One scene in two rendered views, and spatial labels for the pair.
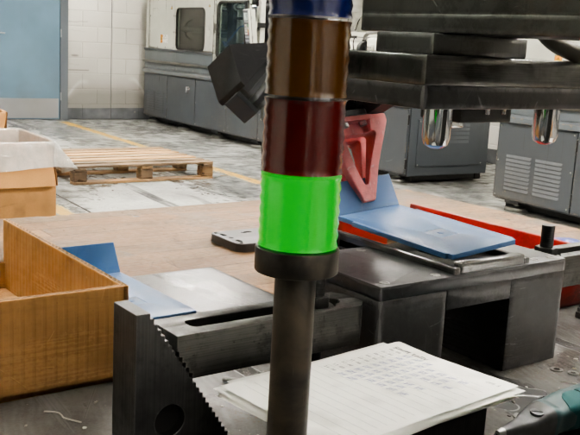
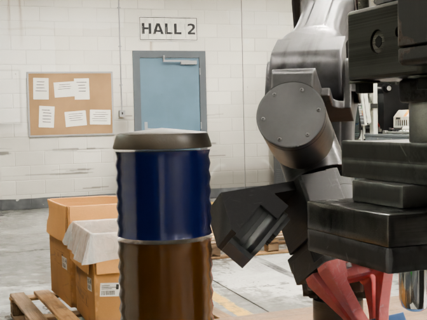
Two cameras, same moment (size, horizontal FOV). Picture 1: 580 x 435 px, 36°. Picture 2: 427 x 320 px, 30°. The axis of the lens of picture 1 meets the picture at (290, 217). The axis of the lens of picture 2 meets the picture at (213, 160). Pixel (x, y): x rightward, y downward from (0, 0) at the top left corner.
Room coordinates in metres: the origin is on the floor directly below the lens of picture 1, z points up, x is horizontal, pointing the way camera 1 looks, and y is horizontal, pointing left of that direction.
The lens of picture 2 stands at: (0.11, -0.10, 1.20)
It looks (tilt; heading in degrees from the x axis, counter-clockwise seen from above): 3 degrees down; 15
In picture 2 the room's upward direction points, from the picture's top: 1 degrees counter-clockwise
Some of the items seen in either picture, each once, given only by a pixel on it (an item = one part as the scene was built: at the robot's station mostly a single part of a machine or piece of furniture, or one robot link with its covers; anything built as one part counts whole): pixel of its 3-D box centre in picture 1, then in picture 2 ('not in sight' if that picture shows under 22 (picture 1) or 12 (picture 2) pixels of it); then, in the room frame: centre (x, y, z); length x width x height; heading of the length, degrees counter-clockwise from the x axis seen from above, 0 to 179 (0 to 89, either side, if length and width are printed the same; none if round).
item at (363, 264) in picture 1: (432, 262); not in sight; (0.68, -0.11, 0.98); 0.20 x 0.10 x 0.01; 127
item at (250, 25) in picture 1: (253, 28); (366, 108); (9.62, 0.50, 1.27); 0.23 x 0.18 x 0.38; 123
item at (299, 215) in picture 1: (299, 209); not in sight; (0.41, 0.00, 1.07); 0.04 x 0.04 x 0.03
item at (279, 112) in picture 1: (303, 135); not in sight; (0.41, 0.00, 1.10); 0.04 x 0.04 x 0.03
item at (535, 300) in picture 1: (428, 314); not in sight; (0.68, -0.11, 0.94); 0.20 x 0.10 x 0.07; 127
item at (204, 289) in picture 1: (175, 308); not in sight; (0.75, 0.10, 0.91); 0.17 x 0.16 x 0.02; 127
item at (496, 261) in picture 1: (488, 275); not in sight; (0.65, -0.15, 0.98); 0.07 x 0.01 x 0.03; 127
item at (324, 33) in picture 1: (307, 57); (166, 278); (0.41, 0.00, 1.14); 0.04 x 0.04 x 0.03
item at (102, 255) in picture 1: (115, 280); not in sight; (0.74, 0.15, 0.93); 0.15 x 0.07 x 0.03; 38
